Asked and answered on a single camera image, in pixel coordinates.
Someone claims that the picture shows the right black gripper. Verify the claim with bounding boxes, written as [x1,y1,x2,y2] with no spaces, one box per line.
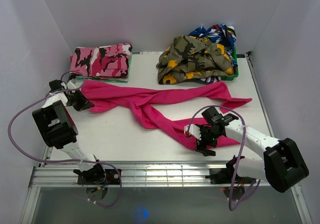
[194,124,222,157]

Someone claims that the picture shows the magenta pink trousers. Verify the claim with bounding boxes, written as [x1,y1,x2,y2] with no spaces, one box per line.
[81,80,252,151]

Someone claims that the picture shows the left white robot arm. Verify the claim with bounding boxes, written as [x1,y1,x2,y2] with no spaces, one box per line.
[32,80,106,184]

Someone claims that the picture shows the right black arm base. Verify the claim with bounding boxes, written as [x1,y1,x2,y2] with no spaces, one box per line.
[205,168,253,201]

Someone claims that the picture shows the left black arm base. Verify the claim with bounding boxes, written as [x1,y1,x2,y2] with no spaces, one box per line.
[73,169,120,201]

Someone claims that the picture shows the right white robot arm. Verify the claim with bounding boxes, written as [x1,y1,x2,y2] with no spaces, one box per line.
[184,106,310,193]

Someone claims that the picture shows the pink camouflage folded trousers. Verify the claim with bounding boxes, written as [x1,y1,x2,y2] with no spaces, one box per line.
[69,43,133,79]

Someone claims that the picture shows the olive yellow camouflage trousers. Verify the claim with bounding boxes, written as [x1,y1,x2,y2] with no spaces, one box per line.
[156,35,234,85]

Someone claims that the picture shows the blue white camouflage trousers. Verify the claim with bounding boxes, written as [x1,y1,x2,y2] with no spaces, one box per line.
[189,24,239,81]

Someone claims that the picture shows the green plastic bin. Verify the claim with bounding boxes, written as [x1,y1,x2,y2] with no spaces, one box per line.
[219,46,240,81]

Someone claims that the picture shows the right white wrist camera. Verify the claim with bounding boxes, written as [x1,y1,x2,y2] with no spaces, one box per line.
[184,124,202,140]

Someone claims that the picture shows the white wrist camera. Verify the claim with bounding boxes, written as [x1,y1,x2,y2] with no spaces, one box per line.
[66,81,78,91]
[184,124,202,140]

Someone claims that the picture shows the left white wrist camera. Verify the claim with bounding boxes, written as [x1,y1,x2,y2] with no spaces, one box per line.
[66,81,78,91]

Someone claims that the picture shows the aluminium front rail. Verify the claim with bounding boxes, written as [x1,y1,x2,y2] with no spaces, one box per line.
[29,161,225,188]

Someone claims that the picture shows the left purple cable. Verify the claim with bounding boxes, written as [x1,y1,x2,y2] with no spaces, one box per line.
[7,71,123,208]

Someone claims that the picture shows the purple cable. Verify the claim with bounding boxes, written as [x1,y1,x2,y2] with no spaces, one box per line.
[7,71,123,208]
[188,105,261,212]

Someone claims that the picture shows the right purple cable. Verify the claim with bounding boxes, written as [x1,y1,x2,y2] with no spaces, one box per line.
[188,105,261,212]

